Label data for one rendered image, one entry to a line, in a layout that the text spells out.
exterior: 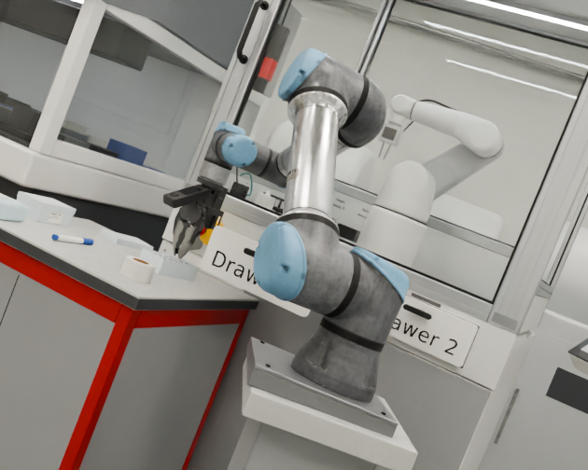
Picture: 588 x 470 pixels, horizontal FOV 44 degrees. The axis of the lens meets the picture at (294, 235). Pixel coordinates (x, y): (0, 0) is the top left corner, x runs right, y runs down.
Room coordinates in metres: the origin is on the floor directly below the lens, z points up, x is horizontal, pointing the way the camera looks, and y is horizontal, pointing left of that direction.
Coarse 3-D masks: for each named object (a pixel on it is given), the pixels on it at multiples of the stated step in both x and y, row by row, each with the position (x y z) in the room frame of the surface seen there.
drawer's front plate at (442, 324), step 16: (416, 304) 1.82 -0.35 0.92; (400, 320) 1.83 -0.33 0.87; (416, 320) 1.82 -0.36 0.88; (432, 320) 1.81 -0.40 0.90; (448, 320) 1.79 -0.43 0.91; (400, 336) 1.83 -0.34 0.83; (416, 336) 1.81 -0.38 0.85; (432, 336) 1.80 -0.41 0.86; (448, 336) 1.79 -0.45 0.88; (464, 336) 1.77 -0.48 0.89; (432, 352) 1.79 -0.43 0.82; (464, 352) 1.77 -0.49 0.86
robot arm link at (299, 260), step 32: (320, 64) 1.39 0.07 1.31; (288, 96) 1.40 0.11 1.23; (320, 96) 1.36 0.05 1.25; (352, 96) 1.42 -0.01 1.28; (320, 128) 1.33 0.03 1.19; (320, 160) 1.29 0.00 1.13; (288, 192) 1.26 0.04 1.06; (320, 192) 1.25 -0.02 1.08; (288, 224) 1.17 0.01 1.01; (320, 224) 1.19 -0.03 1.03; (256, 256) 1.21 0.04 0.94; (288, 256) 1.13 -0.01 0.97; (320, 256) 1.15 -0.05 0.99; (352, 256) 1.20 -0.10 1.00; (288, 288) 1.14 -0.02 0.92; (320, 288) 1.15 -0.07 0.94
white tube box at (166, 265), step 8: (144, 256) 1.79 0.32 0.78; (152, 256) 1.77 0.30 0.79; (160, 256) 1.79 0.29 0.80; (168, 256) 1.85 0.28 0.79; (160, 264) 1.75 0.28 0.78; (168, 264) 1.77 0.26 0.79; (176, 264) 1.79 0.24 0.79; (184, 264) 1.81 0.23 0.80; (160, 272) 1.75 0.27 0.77; (168, 272) 1.78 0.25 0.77; (176, 272) 1.80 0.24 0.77; (184, 272) 1.82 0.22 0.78; (192, 272) 1.84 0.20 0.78; (192, 280) 1.85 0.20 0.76
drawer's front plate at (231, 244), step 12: (216, 228) 1.70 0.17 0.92; (216, 240) 1.69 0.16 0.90; (228, 240) 1.68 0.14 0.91; (240, 240) 1.67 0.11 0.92; (204, 252) 1.70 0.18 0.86; (216, 252) 1.69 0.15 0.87; (228, 252) 1.68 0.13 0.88; (240, 252) 1.67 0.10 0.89; (204, 264) 1.70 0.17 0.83; (216, 264) 1.69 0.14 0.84; (240, 264) 1.66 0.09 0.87; (252, 264) 1.65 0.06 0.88; (228, 276) 1.67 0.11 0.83; (252, 288) 1.64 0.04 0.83; (276, 300) 1.62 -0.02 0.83; (300, 312) 1.60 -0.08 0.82
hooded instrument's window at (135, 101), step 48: (0, 0) 2.15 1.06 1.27; (48, 0) 2.09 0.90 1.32; (0, 48) 2.13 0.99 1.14; (48, 48) 2.07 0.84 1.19; (96, 48) 2.13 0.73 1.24; (144, 48) 2.32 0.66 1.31; (0, 96) 2.10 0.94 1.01; (96, 96) 2.20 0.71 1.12; (144, 96) 2.40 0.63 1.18; (192, 96) 2.65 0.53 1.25; (96, 144) 2.27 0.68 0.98; (144, 144) 2.49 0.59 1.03; (192, 144) 2.76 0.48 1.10
